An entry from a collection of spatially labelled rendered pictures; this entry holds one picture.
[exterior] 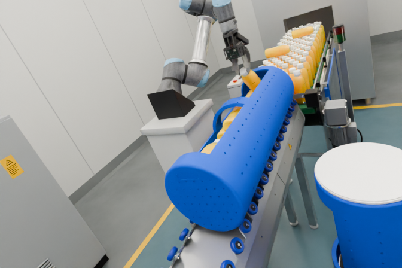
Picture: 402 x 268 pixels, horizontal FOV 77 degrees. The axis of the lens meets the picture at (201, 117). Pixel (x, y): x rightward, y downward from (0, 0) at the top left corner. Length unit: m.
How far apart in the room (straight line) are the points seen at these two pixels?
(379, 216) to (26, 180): 1.97
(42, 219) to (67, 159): 1.54
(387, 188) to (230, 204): 0.42
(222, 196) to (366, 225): 0.40
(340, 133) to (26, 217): 2.11
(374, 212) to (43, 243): 2.02
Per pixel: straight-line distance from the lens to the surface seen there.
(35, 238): 2.23
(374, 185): 0.87
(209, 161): 0.76
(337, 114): 1.69
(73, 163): 3.69
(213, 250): 0.93
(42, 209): 2.20
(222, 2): 1.14
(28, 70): 3.56
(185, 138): 1.30
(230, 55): 1.16
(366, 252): 0.97
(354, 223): 0.89
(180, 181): 0.83
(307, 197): 1.90
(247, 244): 0.91
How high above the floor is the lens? 1.62
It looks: 22 degrees down
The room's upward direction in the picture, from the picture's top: 21 degrees counter-clockwise
